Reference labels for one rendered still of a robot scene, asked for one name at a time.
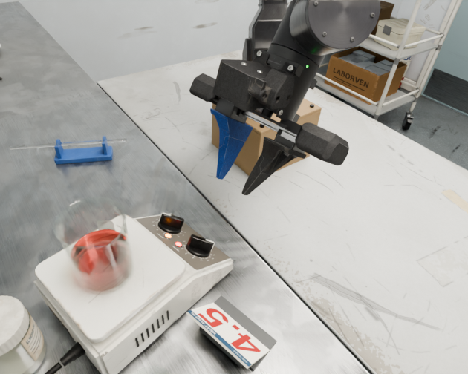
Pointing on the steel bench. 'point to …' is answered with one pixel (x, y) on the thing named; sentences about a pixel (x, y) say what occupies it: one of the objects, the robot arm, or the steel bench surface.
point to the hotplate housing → (176, 303)
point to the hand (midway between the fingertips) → (244, 159)
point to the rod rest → (83, 155)
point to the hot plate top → (111, 306)
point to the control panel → (183, 243)
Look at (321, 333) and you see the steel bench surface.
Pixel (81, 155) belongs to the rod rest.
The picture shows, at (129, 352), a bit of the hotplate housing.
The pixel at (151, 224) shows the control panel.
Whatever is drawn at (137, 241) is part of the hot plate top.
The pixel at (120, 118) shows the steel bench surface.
